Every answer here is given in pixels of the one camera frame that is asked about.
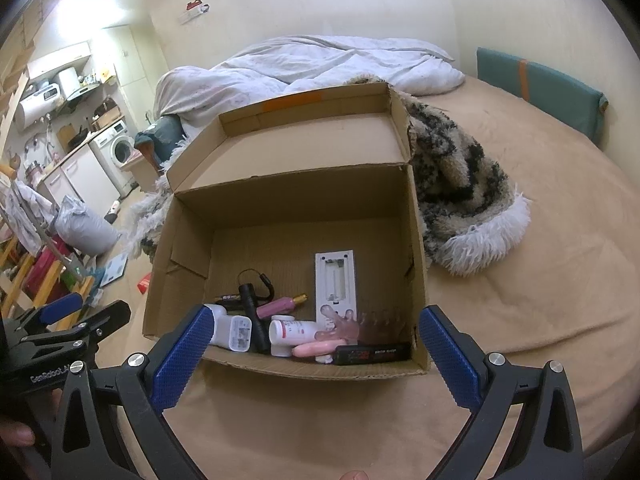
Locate cream wardrobe doors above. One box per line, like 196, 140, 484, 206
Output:
99, 24, 167, 127

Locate white bottle red print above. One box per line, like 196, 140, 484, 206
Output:
269, 315, 322, 359

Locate range hood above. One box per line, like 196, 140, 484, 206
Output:
55, 66, 97, 102

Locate white kitchen base cabinets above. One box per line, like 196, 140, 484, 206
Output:
37, 146, 122, 212

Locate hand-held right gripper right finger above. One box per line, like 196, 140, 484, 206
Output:
418, 304, 585, 480

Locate white remote control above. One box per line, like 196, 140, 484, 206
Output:
315, 250, 359, 324

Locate bathroom scale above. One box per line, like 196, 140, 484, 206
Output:
99, 253, 131, 289

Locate white water heater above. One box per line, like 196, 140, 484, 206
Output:
14, 85, 64, 132

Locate clear spiky silicone brush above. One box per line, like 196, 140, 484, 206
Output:
357, 309, 407, 347

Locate pink tube gold cap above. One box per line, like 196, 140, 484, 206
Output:
256, 293, 309, 319

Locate black flashlight with strap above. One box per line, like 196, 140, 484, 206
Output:
236, 269, 277, 354

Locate red cloth bag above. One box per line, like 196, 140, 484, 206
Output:
25, 247, 72, 302

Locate white wall cabinet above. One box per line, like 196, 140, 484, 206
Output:
26, 41, 94, 79

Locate patterned fluffy blanket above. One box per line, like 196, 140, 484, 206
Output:
122, 74, 532, 277

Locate white power adapter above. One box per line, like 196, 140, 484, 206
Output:
227, 316, 254, 354

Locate cardboard box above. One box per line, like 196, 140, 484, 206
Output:
142, 81, 431, 382

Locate teal cushion orange stripe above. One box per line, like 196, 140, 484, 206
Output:
475, 46, 610, 149

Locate yellow wooden rack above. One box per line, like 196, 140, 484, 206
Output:
0, 237, 97, 319

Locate white washing machine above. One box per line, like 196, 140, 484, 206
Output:
92, 120, 137, 197

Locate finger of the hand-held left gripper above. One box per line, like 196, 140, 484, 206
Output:
52, 300, 132, 350
11, 293, 84, 334

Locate hanging white cloth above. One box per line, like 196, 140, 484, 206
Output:
0, 180, 57, 257

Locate person's left hand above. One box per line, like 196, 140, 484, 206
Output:
0, 420, 37, 449

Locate beige cabinet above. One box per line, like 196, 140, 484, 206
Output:
122, 154, 162, 194

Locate black stick device red print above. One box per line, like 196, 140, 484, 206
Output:
333, 342, 412, 366

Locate white duvet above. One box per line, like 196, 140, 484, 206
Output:
155, 35, 467, 129

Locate white earbud case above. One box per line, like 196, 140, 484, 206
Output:
202, 304, 232, 347

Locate teal padded bed end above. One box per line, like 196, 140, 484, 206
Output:
134, 115, 189, 172

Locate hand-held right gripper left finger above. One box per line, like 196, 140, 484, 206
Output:
51, 303, 215, 480

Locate grey plastic bag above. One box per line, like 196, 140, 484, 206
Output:
54, 196, 122, 257

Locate pink silicone hand massager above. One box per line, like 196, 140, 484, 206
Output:
291, 306, 362, 364

